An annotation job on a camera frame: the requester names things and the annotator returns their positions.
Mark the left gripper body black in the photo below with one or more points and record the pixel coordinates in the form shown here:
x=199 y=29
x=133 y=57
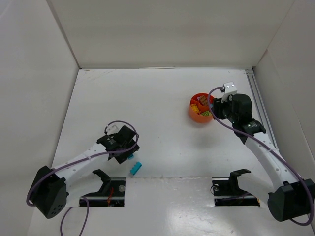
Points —
x=126 y=157

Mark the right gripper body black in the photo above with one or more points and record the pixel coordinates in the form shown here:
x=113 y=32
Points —
x=217 y=108

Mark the teal long lego brick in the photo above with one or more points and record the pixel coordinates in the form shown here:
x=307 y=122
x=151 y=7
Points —
x=135 y=168

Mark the lime green lego brick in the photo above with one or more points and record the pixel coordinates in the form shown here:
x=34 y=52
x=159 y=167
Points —
x=206 y=114

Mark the brown lego brick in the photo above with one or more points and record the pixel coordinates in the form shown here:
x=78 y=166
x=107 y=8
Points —
x=203 y=101

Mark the yellow orange long lego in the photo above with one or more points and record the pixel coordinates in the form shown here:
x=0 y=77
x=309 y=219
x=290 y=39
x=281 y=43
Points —
x=195 y=108

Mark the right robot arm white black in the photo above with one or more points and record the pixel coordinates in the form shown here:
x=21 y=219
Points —
x=289 y=196

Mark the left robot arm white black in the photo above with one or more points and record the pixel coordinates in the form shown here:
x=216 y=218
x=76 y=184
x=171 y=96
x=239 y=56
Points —
x=52 y=188

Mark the orange round divided container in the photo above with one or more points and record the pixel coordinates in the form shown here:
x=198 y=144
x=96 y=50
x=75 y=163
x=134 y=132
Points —
x=199 y=109

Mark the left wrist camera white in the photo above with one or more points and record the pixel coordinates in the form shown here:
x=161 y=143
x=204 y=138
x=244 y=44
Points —
x=111 y=129

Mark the aluminium rail right side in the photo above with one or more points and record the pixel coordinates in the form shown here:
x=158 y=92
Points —
x=260 y=105

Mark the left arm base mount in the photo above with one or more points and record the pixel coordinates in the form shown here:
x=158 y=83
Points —
x=110 y=194

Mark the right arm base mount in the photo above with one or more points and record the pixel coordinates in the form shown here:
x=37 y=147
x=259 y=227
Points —
x=227 y=193

